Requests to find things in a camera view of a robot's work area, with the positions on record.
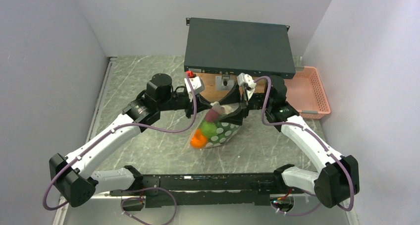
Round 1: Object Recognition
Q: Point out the dark network switch box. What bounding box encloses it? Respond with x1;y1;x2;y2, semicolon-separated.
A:
184;17;296;79

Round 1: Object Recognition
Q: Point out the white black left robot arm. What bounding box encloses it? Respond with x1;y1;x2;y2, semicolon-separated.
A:
49;72;210;207

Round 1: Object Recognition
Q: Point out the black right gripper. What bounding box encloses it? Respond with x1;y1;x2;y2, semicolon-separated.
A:
217;81;272;125

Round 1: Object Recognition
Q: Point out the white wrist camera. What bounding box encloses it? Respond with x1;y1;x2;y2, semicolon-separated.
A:
184;71;205;97
237;73;256;92

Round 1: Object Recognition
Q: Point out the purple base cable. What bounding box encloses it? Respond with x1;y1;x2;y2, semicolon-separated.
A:
120;183;180;225
271;184;329;217

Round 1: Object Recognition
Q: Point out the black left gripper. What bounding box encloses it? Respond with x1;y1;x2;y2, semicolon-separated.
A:
158;92;212;119

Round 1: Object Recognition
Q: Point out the pink plastic basket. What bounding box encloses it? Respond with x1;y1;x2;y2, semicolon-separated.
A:
285;66;331;119

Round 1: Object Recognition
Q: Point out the polka dot zip top bag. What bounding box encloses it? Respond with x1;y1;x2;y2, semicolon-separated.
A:
190;102;240;149

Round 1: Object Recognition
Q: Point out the orange fake fruit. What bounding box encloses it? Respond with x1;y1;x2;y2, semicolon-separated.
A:
190;128;208;149

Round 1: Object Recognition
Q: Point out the grey metal bracket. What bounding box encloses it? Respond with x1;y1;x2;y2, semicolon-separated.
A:
215;75;235;91

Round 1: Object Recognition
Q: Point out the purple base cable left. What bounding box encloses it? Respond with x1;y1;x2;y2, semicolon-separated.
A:
120;183;180;225

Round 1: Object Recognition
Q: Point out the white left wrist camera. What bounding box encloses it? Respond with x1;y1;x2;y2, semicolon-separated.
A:
184;71;205;97

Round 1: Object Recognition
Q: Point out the purple fake sweet potato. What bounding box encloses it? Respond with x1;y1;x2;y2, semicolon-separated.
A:
205;108;224;123

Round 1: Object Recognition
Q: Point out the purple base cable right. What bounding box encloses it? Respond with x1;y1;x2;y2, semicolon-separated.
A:
271;184;329;217

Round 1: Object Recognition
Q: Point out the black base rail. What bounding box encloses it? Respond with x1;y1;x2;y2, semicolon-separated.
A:
109;172;302;208

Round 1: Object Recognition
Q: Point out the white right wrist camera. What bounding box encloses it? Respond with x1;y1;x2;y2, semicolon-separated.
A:
237;73;256;92

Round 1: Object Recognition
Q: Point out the green fake lime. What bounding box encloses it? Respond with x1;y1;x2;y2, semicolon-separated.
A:
200;120;218;138

